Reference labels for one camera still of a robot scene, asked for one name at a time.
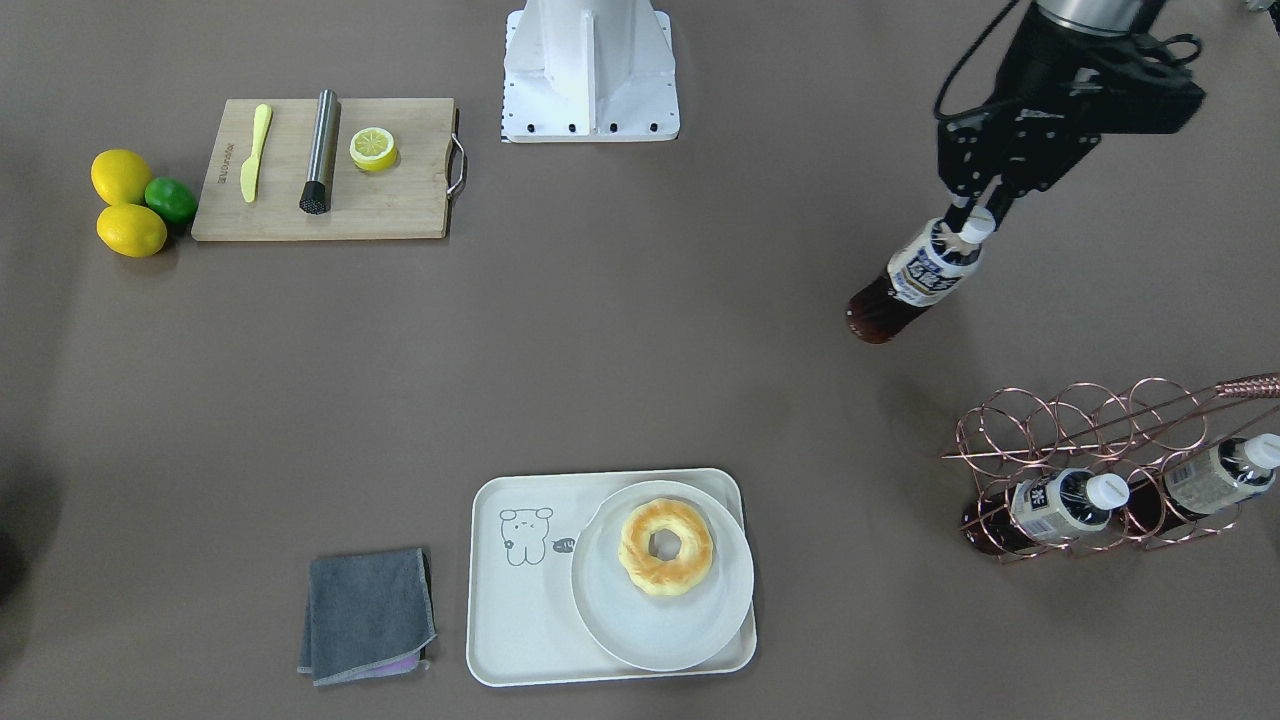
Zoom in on yellow lemon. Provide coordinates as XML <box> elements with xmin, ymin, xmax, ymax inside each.
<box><xmin>96</xmin><ymin>204</ymin><xmax>168</xmax><ymax>258</ymax></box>
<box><xmin>90</xmin><ymin>149</ymin><xmax>154</xmax><ymax>206</ymax></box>

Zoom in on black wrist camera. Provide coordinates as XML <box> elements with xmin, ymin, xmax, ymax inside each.
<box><xmin>1071</xmin><ymin>33</ymin><xmax>1206</xmax><ymax>135</ymax></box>

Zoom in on wooden cutting board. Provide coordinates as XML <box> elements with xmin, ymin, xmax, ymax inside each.
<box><xmin>191</xmin><ymin>97</ymin><xmax>457</xmax><ymax>242</ymax></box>

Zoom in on green lime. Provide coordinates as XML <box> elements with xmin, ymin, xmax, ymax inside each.
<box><xmin>143</xmin><ymin>177</ymin><xmax>198</xmax><ymax>225</ymax></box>

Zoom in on white round plate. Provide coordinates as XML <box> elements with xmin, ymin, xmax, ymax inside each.
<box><xmin>570</xmin><ymin>480</ymin><xmax>755</xmax><ymax>673</ymax></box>

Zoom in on half lemon slice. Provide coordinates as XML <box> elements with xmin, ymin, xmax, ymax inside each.
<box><xmin>348</xmin><ymin>127</ymin><xmax>399</xmax><ymax>173</ymax></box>

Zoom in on copper wire bottle rack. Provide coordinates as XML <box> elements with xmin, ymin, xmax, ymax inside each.
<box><xmin>952</xmin><ymin>373</ymin><xmax>1277</xmax><ymax>562</ymax></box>

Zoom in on tea bottle of rack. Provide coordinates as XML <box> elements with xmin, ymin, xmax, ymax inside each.
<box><xmin>1128</xmin><ymin>433</ymin><xmax>1279</xmax><ymax>536</ymax></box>
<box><xmin>963</xmin><ymin>468</ymin><xmax>1130</xmax><ymax>556</ymax></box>

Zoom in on glazed donut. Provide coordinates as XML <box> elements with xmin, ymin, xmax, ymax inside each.
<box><xmin>617</xmin><ymin>498</ymin><xmax>716</xmax><ymax>597</ymax></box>

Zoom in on tea bottle front of rack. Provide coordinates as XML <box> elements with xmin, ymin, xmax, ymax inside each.
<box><xmin>963</xmin><ymin>468</ymin><xmax>1130</xmax><ymax>556</ymax></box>

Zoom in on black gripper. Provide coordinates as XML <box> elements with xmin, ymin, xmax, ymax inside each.
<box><xmin>936</xmin><ymin>20</ymin><xmax>1111</xmax><ymax>233</ymax></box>

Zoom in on grey folded cloth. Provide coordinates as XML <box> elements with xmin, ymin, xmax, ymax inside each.
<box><xmin>296</xmin><ymin>547</ymin><xmax>436</xmax><ymax>687</ymax></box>

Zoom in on yellow plastic knife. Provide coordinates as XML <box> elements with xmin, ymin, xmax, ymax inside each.
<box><xmin>239</xmin><ymin>102</ymin><xmax>273</xmax><ymax>204</ymax></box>

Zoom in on dark tea bottle white cap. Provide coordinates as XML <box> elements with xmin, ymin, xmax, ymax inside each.
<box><xmin>845</xmin><ymin>208</ymin><xmax>996</xmax><ymax>345</ymax></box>

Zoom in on tea bottle back of rack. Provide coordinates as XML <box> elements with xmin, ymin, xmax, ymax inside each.
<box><xmin>1128</xmin><ymin>433</ymin><xmax>1279</xmax><ymax>536</ymax></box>

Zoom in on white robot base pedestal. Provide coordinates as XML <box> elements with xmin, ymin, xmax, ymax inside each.
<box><xmin>500</xmin><ymin>1</ymin><xmax>681</xmax><ymax>143</ymax></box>

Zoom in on cream rabbit tray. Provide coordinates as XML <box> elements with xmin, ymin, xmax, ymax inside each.
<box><xmin>466</xmin><ymin>468</ymin><xmax>756</xmax><ymax>687</ymax></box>

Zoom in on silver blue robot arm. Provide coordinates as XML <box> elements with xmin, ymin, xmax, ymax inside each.
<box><xmin>933</xmin><ymin>1</ymin><xmax>1204</xmax><ymax>231</ymax></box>

